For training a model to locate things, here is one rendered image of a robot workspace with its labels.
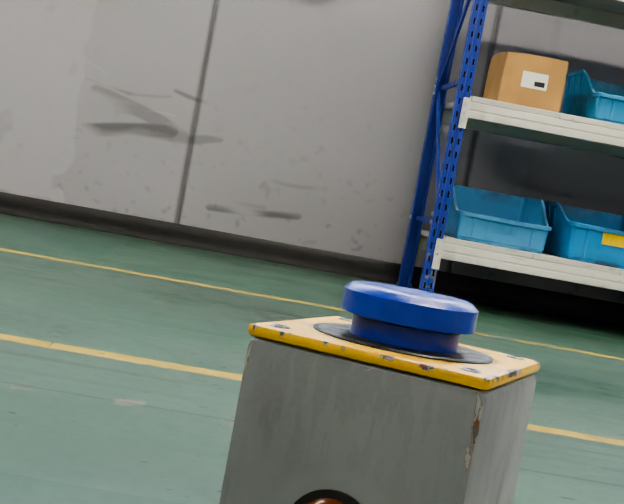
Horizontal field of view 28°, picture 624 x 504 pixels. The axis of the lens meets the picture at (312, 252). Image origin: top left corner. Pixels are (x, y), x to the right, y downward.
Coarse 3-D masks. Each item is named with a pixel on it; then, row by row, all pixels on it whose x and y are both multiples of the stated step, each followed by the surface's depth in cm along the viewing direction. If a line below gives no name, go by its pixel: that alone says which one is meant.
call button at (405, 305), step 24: (360, 288) 36; (384, 288) 36; (408, 288) 38; (360, 312) 36; (384, 312) 35; (408, 312) 35; (432, 312) 35; (456, 312) 35; (360, 336) 36; (384, 336) 36; (408, 336) 35; (432, 336) 36; (456, 336) 36
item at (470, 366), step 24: (264, 336) 35; (288, 336) 35; (312, 336) 35; (336, 336) 35; (360, 360) 34; (384, 360) 34; (408, 360) 33; (432, 360) 34; (456, 360) 35; (480, 360) 36; (504, 360) 37; (528, 360) 39; (480, 384) 33
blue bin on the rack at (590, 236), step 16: (560, 208) 490; (576, 208) 523; (560, 224) 490; (576, 224) 473; (592, 224) 523; (608, 224) 524; (560, 240) 487; (576, 240) 475; (592, 240) 475; (608, 240) 476; (560, 256) 486; (576, 256) 476; (592, 256) 476; (608, 256) 477
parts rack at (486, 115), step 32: (480, 0) 465; (512, 0) 523; (544, 0) 524; (576, 0) 516; (608, 0) 503; (448, 32) 520; (480, 32) 466; (448, 64) 523; (480, 128) 526; (512, 128) 527; (544, 128) 469; (576, 128) 470; (608, 128) 471; (448, 160) 468; (416, 192) 523; (448, 192) 469; (416, 224) 526; (416, 256) 526; (448, 256) 470; (480, 256) 471; (512, 256) 472; (544, 256) 473; (608, 288) 475
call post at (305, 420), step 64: (256, 384) 35; (320, 384) 34; (384, 384) 34; (448, 384) 33; (512, 384) 36; (256, 448) 35; (320, 448) 34; (384, 448) 33; (448, 448) 33; (512, 448) 37
